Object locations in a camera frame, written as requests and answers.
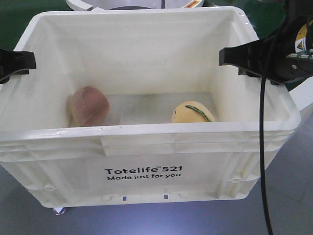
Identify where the black cable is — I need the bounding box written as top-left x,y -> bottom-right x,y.
260,34 -> 273,235

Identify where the white curved conveyor frame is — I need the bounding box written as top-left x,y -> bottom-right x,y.
66,0 -> 204,11

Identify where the white plastic tote box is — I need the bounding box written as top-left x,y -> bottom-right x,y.
0,5 -> 302,209

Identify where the brown plush ball toy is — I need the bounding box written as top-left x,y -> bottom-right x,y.
67,86 -> 110,127

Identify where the yellow plush ball toy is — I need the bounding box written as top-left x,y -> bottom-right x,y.
172,100 -> 216,123

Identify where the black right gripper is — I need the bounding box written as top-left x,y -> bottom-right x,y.
219,0 -> 313,85

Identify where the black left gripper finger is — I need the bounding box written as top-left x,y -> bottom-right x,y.
0,48 -> 36,84

